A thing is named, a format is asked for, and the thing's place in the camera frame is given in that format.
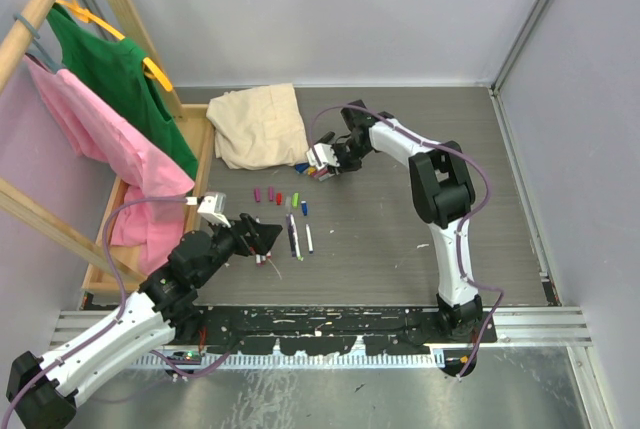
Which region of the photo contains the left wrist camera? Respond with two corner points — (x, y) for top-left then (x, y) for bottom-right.
(186, 191), (231, 228)

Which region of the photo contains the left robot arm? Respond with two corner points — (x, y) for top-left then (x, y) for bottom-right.
(1, 213), (282, 428)

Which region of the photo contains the pink shirt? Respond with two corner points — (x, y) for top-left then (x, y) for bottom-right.
(23, 54), (194, 274)

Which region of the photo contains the green shirt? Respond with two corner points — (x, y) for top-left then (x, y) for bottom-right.
(47, 3), (198, 178)

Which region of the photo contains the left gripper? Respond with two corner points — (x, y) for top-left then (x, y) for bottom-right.
(194, 213), (280, 287)

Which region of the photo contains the wooden clothes rack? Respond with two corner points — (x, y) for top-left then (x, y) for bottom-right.
(1, 0), (213, 292)

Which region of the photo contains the grey cable duct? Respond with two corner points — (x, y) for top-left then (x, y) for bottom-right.
(134, 348), (446, 370)

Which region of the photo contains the grey hanger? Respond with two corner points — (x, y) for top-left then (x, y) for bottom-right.
(13, 13), (64, 73)

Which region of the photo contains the dark purple clear pen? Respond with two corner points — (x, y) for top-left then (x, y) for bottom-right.
(285, 214), (296, 257)

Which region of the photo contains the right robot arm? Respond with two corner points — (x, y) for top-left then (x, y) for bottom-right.
(330, 101), (483, 343)

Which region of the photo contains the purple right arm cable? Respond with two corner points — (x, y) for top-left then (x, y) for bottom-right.
(307, 104), (505, 380)

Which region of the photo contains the blue end white marker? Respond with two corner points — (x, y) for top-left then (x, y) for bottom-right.
(305, 223), (314, 254)

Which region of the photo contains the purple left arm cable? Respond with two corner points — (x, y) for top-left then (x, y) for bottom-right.
(2, 196), (236, 429)

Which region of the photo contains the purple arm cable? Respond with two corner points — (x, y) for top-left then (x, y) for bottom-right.
(2, 196), (236, 429)
(307, 104), (505, 380)

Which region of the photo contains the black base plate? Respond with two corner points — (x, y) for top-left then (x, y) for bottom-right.
(168, 306), (481, 356)

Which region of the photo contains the green cap rainbow pen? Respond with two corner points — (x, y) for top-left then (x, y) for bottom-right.
(289, 213), (303, 261)

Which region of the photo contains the yellow hanger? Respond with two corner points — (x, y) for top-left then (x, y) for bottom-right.
(55, 0), (173, 92)

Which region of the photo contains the beige folded cloth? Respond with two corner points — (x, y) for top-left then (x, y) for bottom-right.
(206, 83), (309, 170)

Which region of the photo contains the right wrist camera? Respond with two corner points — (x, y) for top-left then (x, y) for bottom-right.
(306, 131), (339, 170)

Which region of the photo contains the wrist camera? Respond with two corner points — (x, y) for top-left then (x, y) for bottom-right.
(186, 191), (231, 228)
(306, 131), (339, 170)

